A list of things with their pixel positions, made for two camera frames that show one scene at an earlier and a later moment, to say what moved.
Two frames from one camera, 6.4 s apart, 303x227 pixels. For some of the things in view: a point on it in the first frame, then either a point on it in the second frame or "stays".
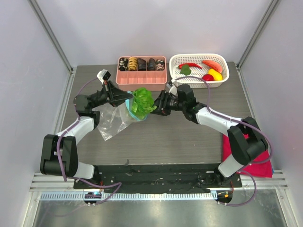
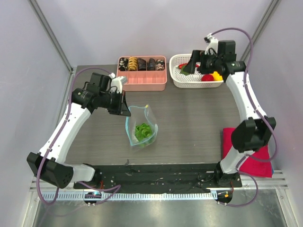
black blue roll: (151, 64) stays
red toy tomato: (208, 77) stays
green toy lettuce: (143, 103) -> (143, 133)
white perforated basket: (176, 59) stays
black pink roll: (160, 65) stays
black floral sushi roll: (123, 63) stays
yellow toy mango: (217, 75) stays
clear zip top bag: (112, 119) -> (141, 127)
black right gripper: (163, 103) -> (201, 63)
